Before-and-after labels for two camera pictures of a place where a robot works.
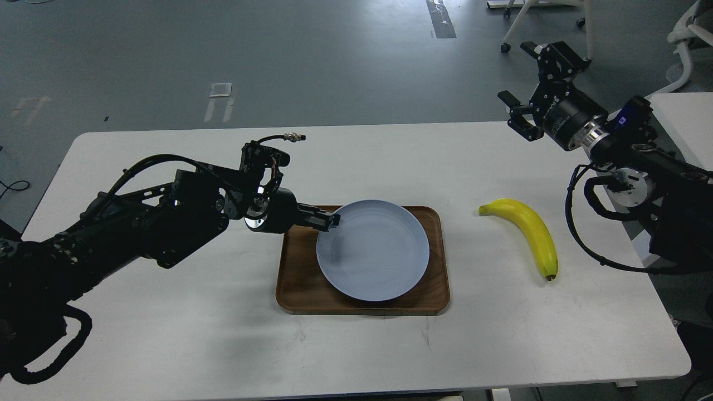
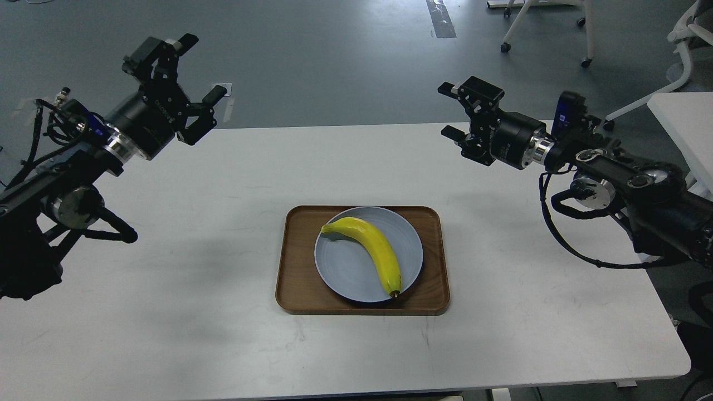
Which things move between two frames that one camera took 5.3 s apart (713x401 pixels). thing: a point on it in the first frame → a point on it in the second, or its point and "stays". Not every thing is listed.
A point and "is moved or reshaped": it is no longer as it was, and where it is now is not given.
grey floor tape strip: (441, 21) stays
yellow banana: (533, 226) → (362, 230)
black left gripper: (277, 211) → (149, 119)
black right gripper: (560, 107) → (516, 140)
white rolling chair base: (508, 4) stays
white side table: (688, 118) stays
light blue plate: (379, 252) is moved or reshaped
